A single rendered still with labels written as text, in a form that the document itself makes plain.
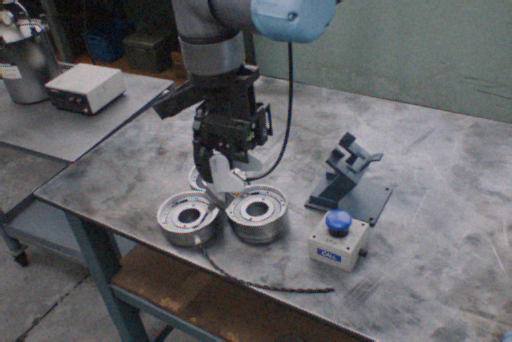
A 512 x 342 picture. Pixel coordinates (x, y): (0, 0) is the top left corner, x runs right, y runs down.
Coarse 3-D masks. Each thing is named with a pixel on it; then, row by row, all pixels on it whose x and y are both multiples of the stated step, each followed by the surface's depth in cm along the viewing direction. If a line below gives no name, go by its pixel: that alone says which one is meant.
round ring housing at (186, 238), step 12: (192, 192) 91; (168, 204) 90; (192, 204) 90; (180, 216) 89; (192, 216) 90; (216, 216) 85; (168, 228) 85; (204, 228) 83; (216, 228) 86; (180, 240) 84; (192, 240) 84; (204, 240) 86
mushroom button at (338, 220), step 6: (336, 210) 78; (342, 210) 78; (330, 216) 77; (336, 216) 77; (342, 216) 77; (348, 216) 77; (330, 222) 76; (336, 222) 76; (342, 222) 76; (348, 222) 76; (330, 228) 76; (336, 228) 76; (342, 228) 76
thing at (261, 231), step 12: (252, 192) 91; (264, 192) 90; (276, 192) 89; (252, 204) 89; (264, 204) 88; (228, 216) 85; (264, 216) 85; (240, 228) 84; (252, 228) 83; (264, 228) 83; (276, 228) 84
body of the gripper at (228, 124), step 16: (192, 80) 62; (208, 80) 60; (224, 80) 60; (240, 80) 60; (208, 96) 64; (224, 96) 64; (240, 96) 61; (208, 112) 66; (224, 112) 65; (240, 112) 63; (256, 112) 64; (192, 128) 66; (208, 128) 65; (224, 128) 64; (240, 128) 62; (256, 128) 67; (272, 128) 69; (208, 144) 67; (224, 144) 67; (240, 144) 66; (256, 144) 67; (240, 160) 65
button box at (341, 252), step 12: (324, 216) 81; (324, 228) 79; (348, 228) 78; (360, 228) 78; (312, 240) 78; (324, 240) 77; (336, 240) 77; (348, 240) 77; (360, 240) 77; (312, 252) 79; (324, 252) 78; (336, 252) 76; (348, 252) 75; (360, 252) 78; (336, 264) 78; (348, 264) 76
